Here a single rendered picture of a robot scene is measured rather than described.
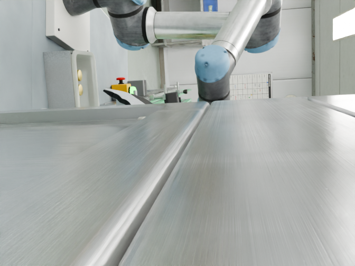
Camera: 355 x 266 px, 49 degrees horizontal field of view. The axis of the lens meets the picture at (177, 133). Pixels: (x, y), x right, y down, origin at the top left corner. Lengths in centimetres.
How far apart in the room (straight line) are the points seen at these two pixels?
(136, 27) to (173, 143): 113
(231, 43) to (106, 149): 78
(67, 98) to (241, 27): 51
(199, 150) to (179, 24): 113
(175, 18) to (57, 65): 39
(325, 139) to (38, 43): 104
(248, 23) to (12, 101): 59
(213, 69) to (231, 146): 70
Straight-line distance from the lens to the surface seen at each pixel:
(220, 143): 16
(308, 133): 18
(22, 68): 107
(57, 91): 116
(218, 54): 86
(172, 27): 128
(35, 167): 20
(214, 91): 89
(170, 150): 16
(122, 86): 171
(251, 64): 724
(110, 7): 128
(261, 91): 725
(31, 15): 115
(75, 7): 128
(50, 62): 116
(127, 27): 130
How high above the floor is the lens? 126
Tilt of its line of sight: 8 degrees down
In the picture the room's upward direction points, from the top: 88 degrees clockwise
